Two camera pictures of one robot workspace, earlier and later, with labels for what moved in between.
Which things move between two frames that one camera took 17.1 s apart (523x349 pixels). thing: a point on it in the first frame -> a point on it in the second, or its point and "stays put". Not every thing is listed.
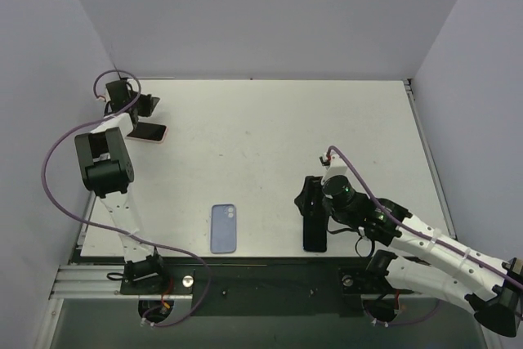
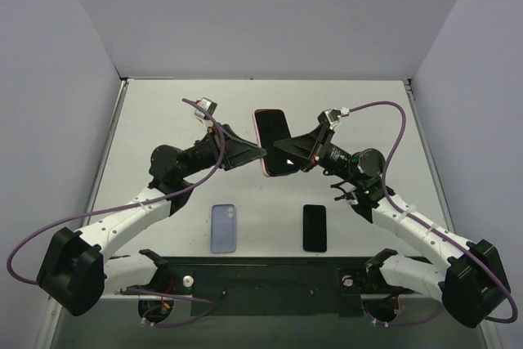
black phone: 148,132 -> 272,127
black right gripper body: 317,203 -> 317,146
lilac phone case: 223,228 stays put
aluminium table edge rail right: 409,86 stays put
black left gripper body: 136,105 -> 223,147
